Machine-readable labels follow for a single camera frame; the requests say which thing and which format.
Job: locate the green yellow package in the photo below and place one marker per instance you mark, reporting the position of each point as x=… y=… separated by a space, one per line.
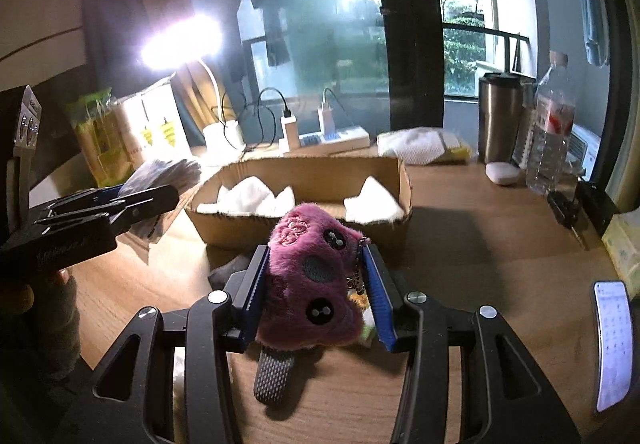
x=96 y=128

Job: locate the yellow tissue pack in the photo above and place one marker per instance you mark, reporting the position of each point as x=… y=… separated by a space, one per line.
x=622 y=242

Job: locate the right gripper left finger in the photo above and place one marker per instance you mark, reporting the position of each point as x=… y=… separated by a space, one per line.
x=249 y=300

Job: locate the white folded cloth right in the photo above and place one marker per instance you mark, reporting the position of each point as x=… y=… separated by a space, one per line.
x=373 y=204

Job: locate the dark grey garment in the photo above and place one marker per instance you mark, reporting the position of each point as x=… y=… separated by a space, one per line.
x=219 y=276

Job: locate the steel tumbler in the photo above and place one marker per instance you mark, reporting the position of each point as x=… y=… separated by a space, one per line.
x=499 y=113

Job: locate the white earbuds case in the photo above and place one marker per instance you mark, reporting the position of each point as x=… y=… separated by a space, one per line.
x=503 y=173

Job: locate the folded cloth stack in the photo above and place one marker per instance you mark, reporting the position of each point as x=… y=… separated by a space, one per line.
x=423 y=145

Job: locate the white folded cloth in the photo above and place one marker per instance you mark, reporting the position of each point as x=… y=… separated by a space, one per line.
x=373 y=204
x=251 y=197

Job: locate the hanging blue towel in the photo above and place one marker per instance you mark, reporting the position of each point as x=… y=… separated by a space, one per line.
x=595 y=31

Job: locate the white charger with black cable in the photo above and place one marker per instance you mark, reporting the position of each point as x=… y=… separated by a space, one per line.
x=289 y=128

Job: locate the purple plush toy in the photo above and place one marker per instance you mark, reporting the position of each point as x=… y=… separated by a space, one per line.
x=312 y=256

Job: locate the black keys object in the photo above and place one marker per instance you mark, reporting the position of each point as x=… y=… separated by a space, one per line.
x=587 y=202

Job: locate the grey dotted sock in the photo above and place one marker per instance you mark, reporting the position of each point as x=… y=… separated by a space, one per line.
x=274 y=368

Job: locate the white waffle cloth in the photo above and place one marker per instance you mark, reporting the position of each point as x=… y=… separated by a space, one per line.
x=182 y=173

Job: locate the clear water bottle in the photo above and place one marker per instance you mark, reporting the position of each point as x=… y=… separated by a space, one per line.
x=554 y=118

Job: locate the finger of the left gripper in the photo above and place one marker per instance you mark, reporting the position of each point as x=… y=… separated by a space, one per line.
x=141 y=206

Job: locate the cardboard box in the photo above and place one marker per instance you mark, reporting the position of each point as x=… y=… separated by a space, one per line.
x=323 y=181

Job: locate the white power strip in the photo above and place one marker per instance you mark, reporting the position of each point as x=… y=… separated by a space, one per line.
x=317 y=144

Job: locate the desk lamp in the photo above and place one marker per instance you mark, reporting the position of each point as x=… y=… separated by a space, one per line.
x=183 y=50

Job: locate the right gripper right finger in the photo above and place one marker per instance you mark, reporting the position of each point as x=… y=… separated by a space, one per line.
x=384 y=298

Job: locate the smartphone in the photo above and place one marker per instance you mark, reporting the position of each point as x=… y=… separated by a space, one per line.
x=615 y=343

